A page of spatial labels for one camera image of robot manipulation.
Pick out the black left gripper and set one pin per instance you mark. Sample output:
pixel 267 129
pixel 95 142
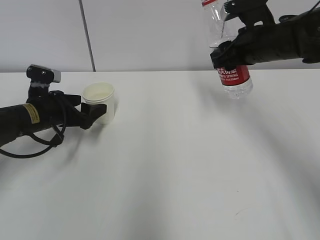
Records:
pixel 57 108

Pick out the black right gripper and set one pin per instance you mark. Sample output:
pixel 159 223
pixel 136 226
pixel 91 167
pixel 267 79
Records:
pixel 251 46

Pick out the white paper cup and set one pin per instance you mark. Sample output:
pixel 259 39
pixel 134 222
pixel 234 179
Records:
pixel 102 93

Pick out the clear water bottle red label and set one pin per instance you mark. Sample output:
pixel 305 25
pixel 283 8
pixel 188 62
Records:
pixel 221 32

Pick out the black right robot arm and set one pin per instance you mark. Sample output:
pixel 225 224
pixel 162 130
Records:
pixel 295 37

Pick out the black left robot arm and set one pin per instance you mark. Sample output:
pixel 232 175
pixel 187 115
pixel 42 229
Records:
pixel 20 120

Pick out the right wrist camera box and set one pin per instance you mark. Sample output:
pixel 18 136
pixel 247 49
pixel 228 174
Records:
pixel 249 12

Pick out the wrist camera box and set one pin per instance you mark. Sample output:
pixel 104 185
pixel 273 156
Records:
pixel 249 12
pixel 43 75

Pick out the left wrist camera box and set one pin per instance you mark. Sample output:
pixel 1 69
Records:
pixel 43 75

